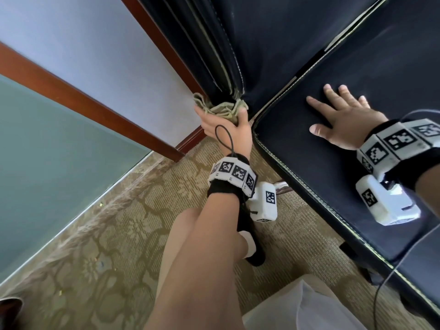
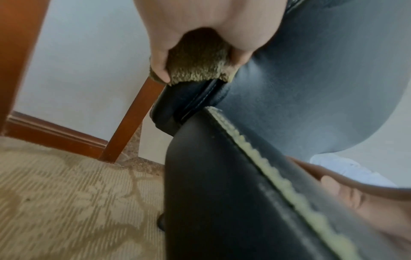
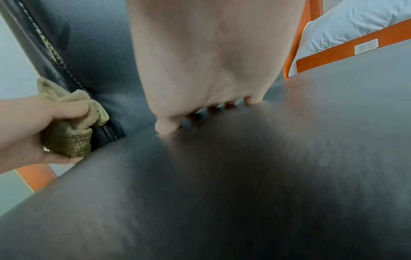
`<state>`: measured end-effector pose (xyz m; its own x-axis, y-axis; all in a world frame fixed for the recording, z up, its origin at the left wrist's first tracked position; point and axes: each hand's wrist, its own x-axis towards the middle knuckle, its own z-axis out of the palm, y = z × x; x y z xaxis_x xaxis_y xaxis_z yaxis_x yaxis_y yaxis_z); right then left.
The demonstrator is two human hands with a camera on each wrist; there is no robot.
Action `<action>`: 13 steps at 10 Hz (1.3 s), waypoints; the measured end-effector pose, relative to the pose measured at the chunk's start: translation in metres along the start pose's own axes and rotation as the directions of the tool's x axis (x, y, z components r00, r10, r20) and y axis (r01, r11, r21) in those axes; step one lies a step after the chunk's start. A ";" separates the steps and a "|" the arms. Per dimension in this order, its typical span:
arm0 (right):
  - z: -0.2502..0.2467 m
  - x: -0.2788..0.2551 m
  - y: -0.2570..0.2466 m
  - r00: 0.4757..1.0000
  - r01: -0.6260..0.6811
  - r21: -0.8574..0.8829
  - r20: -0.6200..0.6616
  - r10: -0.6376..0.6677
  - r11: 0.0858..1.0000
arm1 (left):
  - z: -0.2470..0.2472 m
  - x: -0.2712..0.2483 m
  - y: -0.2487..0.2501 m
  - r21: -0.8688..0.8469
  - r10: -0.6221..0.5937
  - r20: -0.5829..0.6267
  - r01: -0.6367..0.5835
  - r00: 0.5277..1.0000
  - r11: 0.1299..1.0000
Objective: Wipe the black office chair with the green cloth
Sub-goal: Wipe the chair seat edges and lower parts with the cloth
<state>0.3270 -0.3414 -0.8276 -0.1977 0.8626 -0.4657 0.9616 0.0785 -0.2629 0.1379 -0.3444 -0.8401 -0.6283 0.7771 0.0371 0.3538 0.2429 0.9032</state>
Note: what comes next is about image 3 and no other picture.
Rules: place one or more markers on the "person's right hand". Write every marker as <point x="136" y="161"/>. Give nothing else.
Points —
<point x="212" y="45"/>

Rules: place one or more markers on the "person's left hand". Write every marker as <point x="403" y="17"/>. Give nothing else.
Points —
<point x="26" y="132"/>

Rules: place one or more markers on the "green cleaning cloth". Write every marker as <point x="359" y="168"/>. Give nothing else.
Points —
<point x="67" y="137"/>

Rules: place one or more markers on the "black leather chair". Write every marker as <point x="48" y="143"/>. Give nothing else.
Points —
<point x="257" y="193"/>

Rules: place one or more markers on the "frosted glass panel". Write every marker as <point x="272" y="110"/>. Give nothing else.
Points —
<point x="11" y="190"/>

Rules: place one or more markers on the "wooden luggage rack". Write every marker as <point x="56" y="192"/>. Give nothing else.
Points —
<point x="334" y="53"/>

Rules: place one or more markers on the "white pillow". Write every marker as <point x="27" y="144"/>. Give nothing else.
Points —
<point x="353" y="20"/>

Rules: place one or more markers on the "red wooden door frame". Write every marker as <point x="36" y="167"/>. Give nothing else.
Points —
<point x="35" y="175"/>

